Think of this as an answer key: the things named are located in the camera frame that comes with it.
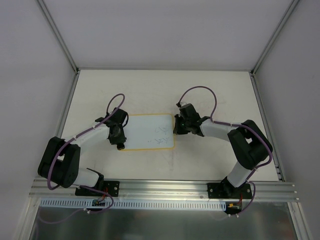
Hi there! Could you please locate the black whiteboard eraser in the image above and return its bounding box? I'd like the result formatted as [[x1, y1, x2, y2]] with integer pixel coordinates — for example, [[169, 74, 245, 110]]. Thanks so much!
[[116, 143, 125, 151]]

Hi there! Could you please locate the yellow framed whiteboard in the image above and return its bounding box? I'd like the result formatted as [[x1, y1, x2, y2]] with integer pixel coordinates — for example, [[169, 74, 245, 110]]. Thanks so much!
[[123, 113, 175, 151]]

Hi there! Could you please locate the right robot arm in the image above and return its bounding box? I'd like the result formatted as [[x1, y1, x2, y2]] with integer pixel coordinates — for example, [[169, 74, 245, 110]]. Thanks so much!
[[173, 103, 273, 199]]

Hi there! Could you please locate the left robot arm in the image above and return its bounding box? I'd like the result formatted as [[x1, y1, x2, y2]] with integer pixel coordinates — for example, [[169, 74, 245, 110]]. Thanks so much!
[[37, 108, 129, 196]]

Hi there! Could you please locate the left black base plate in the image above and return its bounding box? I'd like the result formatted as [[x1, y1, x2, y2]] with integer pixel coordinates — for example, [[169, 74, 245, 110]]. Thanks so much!
[[75, 180, 120, 197]]

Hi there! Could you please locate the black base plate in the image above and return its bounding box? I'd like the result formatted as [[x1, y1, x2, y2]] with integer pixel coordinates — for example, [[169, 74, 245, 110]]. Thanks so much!
[[75, 180, 120, 197], [206, 182, 253, 200]]

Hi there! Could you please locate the white slotted cable duct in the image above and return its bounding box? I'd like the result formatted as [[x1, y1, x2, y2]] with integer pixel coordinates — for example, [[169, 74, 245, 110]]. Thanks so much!
[[39, 198, 227, 212]]

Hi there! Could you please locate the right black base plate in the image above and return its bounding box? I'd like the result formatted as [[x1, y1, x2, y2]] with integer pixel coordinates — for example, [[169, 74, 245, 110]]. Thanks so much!
[[206, 182, 253, 200]]

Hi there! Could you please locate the aluminium mounting rail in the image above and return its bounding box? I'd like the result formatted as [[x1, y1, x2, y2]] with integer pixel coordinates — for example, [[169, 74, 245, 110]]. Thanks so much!
[[28, 177, 301, 203]]

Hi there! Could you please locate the left aluminium frame post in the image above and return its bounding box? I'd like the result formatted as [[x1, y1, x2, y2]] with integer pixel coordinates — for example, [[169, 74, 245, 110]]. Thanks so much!
[[35, 0, 79, 74]]

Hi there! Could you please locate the aluminium frame post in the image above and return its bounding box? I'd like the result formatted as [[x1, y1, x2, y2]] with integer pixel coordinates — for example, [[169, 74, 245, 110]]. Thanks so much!
[[35, 0, 79, 74], [250, 0, 301, 76]]

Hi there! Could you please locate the right aluminium frame post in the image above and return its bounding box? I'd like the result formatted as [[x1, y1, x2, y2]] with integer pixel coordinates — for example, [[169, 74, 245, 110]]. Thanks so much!
[[250, 0, 301, 76]]

